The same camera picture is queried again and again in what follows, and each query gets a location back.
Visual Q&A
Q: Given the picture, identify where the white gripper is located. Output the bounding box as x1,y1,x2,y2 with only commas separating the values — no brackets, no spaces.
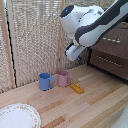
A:
64,42,87,62

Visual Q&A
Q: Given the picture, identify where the brown drawer cabinet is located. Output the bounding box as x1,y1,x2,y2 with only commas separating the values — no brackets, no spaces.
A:
87,19,128,83

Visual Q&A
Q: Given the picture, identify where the pink mug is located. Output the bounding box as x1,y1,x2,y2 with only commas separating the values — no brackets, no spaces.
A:
56,69,73,88

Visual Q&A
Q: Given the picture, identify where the orange rectangular block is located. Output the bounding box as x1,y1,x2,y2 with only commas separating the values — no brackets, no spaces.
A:
69,82,85,95

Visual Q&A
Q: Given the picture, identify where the blue mug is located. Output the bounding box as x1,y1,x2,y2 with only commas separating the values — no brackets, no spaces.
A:
38,72,57,92

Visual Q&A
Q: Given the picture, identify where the woven bamboo screen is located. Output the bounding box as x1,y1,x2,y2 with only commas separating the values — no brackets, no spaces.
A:
0,0,128,93

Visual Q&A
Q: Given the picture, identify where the white floral rim plate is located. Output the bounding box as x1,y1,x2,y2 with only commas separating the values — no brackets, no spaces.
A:
0,103,42,128

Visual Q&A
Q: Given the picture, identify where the short silver drawer handle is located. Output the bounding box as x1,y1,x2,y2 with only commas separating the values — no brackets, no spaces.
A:
96,55,122,67

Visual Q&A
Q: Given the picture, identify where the brown drawer with short handle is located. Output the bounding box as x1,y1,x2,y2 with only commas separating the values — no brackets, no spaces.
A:
89,49,128,81

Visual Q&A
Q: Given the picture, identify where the long silver drawer handle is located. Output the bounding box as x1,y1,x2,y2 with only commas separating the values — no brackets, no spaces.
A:
101,36,123,44

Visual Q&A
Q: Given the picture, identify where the brown drawer with long handle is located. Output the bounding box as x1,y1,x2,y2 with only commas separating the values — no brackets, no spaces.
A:
91,23,128,54

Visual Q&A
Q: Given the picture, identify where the wooden screen post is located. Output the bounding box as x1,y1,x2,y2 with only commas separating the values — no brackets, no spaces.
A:
0,0,17,90

